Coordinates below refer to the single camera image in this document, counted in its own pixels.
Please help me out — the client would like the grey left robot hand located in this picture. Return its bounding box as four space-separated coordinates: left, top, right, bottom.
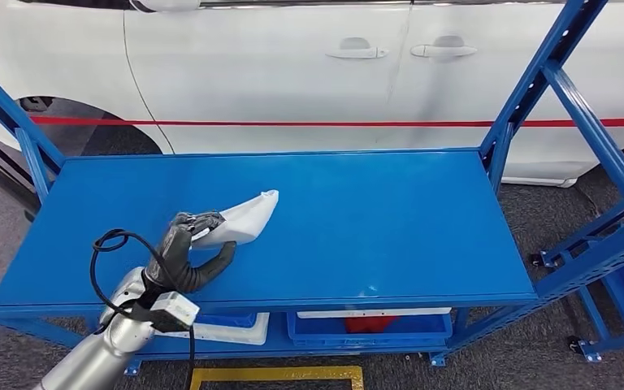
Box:
144 211 238 288

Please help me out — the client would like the white plastic mirror cover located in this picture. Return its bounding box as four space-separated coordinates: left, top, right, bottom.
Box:
190 189 280 251

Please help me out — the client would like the blue metal shelf rack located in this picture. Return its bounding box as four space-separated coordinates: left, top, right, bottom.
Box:
0 0 624 378

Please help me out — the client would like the blue plastic bin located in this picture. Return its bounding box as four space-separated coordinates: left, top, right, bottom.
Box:
193 314 259 329
286 312 454 349

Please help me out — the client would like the yellow floor tape square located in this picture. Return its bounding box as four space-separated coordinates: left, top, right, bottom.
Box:
189 366 365 390

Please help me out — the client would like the red barrier belt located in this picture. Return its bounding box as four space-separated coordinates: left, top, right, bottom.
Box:
0 111 624 129

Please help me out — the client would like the white car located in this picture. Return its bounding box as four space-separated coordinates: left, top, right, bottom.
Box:
0 0 624 189

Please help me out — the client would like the red item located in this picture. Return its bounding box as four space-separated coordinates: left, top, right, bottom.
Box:
344 316 399 335

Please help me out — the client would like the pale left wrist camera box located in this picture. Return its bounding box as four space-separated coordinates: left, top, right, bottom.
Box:
150 292 201 332

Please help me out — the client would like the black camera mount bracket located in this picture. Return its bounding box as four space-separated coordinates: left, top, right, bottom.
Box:
130 301 184 333

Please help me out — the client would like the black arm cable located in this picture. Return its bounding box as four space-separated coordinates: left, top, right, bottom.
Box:
89 228 197 390

